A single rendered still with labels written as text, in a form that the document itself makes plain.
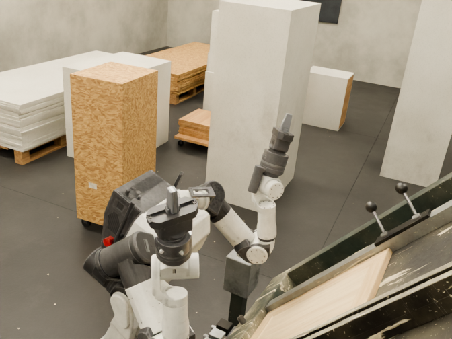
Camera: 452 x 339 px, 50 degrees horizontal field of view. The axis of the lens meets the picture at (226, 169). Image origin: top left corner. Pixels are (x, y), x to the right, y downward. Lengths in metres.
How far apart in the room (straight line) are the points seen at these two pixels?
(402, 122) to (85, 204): 3.28
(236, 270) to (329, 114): 4.79
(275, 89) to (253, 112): 0.29
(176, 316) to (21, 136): 3.97
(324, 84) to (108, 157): 3.77
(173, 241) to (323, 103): 5.67
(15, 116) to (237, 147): 2.18
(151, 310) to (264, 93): 2.83
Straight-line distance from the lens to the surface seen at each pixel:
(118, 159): 3.55
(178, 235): 1.14
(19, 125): 5.04
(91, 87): 3.50
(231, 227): 1.76
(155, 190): 1.62
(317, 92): 6.68
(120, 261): 1.42
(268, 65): 3.93
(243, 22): 3.97
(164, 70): 5.39
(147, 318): 1.40
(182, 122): 5.58
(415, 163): 5.49
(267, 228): 1.75
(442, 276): 1.07
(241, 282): 2.15
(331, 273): 1.73
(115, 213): 1.60
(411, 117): 5.35
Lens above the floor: 2.14
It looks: 25 degrees down
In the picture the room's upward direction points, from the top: 5 degrees clockwise
